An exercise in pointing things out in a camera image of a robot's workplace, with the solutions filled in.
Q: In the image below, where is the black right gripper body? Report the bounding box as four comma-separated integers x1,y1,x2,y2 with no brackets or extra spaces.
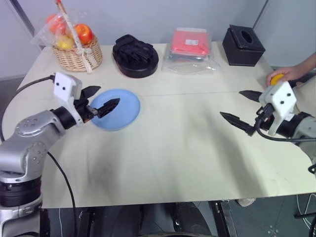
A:
255,103,276,131

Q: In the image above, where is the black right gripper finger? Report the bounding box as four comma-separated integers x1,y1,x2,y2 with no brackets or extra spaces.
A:
238,90,264,102
219,111,258,137

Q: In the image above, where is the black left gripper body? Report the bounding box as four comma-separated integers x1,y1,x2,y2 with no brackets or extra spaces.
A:
74,98,99,123

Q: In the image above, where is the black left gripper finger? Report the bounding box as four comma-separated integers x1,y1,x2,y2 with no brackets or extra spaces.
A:
81,85,102,100
97,97,121,119

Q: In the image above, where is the small orange fruit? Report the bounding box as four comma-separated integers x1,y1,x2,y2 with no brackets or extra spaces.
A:
270,74,286,86

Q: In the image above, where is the light blue round plate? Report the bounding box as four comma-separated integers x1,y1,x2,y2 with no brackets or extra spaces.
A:
89,88,141,132

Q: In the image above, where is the yellow fruit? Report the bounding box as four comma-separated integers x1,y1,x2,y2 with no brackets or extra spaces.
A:
55,35,75,49

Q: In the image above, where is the orange fruit in plastic wrap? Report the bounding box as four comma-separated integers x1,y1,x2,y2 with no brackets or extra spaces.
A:
46,14,68,36

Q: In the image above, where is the person's bare hand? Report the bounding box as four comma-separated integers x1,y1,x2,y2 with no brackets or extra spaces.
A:
265,66,301,86

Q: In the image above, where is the woven wicker basket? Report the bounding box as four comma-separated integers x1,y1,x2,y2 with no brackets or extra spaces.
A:
51,37,103,73

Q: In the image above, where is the white lace ribbon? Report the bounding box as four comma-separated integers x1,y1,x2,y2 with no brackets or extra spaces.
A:
57,1,93,74

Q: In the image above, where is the black tissue box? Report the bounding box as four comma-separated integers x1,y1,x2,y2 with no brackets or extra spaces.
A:
222,24,266,67

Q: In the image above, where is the black padded boxing mitt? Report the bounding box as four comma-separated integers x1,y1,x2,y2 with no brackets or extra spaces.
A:
112,34,159,79

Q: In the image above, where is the red apple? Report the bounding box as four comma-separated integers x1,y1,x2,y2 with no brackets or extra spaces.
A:
74,23,95,46

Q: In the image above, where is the beige shoe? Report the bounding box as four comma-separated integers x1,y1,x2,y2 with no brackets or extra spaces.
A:
237,197,256,208

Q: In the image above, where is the red packet in clear bag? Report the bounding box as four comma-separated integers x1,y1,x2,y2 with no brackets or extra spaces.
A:
161,27,222,75

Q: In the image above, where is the dark rounded shape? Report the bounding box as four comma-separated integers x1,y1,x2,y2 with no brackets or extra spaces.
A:
170,201,214,237

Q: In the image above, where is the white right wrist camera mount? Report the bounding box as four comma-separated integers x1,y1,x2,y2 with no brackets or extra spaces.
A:
258,81,297,137

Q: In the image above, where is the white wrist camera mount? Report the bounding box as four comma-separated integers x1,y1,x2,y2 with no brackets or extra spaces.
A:
258,81,297,137
53,72,83,127

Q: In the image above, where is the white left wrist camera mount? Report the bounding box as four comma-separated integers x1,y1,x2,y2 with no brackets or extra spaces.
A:
53,72,83,127

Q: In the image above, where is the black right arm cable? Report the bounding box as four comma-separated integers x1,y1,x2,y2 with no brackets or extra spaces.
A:
255,115,316,143

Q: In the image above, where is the black table leg frame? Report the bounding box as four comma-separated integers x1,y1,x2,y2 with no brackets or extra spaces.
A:
213,200,239,237

